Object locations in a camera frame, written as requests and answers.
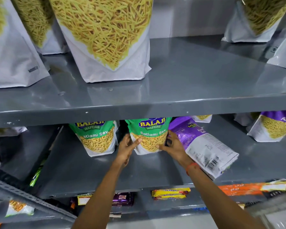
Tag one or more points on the person's left hand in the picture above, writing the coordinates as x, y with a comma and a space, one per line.
125, 153

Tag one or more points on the person's right hand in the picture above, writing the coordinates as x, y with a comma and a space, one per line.
175, 151

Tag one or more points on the person's right thumb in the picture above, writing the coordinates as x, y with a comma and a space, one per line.
161, 147

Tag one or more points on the person's left thumb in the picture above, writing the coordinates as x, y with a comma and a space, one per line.
136, 143

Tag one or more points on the green snack pouch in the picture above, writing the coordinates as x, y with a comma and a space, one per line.
95, 138
150, 133

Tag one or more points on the person's left forearm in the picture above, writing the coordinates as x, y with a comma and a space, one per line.
102, 197

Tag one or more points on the person's right forearm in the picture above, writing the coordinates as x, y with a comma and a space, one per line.
216, 200

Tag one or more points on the red wrist thread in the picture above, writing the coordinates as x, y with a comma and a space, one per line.
191, 167

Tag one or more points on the purple and white snack pouch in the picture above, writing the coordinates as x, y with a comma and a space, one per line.
274, 126
205, 150

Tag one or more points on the yellow biscuit packet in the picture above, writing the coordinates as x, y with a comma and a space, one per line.
170, 191
169, 197

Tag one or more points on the small white snack pouch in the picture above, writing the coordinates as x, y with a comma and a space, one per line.
12, 131
202, 118

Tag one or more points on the purple biscuit packet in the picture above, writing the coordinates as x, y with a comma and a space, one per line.
122, 199

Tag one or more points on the grey metal shelf rack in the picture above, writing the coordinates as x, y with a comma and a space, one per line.
193, 81

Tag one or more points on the yellow and brown packet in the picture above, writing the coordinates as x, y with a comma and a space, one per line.
84, 199

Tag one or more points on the long orange packet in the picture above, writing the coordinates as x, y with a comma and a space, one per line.
243, 189

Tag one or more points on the green foil packet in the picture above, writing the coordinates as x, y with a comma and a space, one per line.
35, 176

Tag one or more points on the large white noodle-print pouch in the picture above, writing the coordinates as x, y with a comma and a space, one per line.
104, 40
252, 21
284, 54
12, 57
40, 26

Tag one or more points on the grey slotted metal beam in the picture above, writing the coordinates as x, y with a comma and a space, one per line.
31, 200

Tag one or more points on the white and green snack packet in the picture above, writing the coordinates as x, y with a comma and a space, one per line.
16, 207

